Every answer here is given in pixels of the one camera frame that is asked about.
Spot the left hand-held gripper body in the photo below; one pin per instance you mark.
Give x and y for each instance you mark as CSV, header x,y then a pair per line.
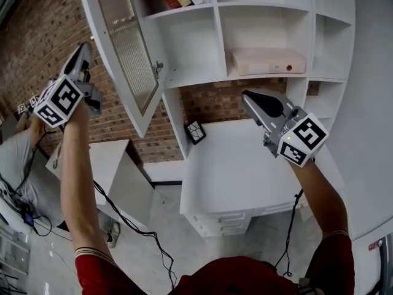
x,y
58,101

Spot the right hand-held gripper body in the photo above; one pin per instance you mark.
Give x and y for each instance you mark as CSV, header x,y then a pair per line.
x,y
302,140

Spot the white glass-panel cabinet door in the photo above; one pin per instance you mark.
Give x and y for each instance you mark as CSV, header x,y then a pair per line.
x,y
129,51

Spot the person's left forearm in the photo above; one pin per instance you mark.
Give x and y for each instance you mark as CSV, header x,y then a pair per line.
x,y
78,180

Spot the person's right forearm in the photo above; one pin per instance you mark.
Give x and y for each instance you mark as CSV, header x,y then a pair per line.
x,y
319,198

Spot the metal door hinge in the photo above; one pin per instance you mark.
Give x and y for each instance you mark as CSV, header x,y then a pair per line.
x,y
158,69

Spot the white open shelf cabinet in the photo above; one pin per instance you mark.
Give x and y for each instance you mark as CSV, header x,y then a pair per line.
x,y
192,41

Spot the white desk with drawers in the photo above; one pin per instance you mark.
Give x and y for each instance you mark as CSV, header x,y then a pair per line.
x,y
233,171

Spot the white box with red button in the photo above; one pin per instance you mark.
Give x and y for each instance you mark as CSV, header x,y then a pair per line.
x,y
264,61

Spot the white side table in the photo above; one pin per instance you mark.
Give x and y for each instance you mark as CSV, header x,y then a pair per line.
x,y
122,177

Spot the white desk drawer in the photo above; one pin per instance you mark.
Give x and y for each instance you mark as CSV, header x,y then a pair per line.
x,y
228,231
227,217
228,225

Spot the small blue device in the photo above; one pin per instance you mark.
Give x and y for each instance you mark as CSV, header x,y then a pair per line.
x,y
29,217

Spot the person's red shirt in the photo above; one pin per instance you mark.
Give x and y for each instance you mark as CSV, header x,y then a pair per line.
x,y
233,278

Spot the grey metal rack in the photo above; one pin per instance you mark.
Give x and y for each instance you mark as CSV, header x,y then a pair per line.
x,y
12,254

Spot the small black picture frame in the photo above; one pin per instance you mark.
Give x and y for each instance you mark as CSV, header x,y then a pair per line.
x,y
195,132

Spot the red wall sign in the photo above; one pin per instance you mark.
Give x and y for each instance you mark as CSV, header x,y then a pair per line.
x,y
375,245

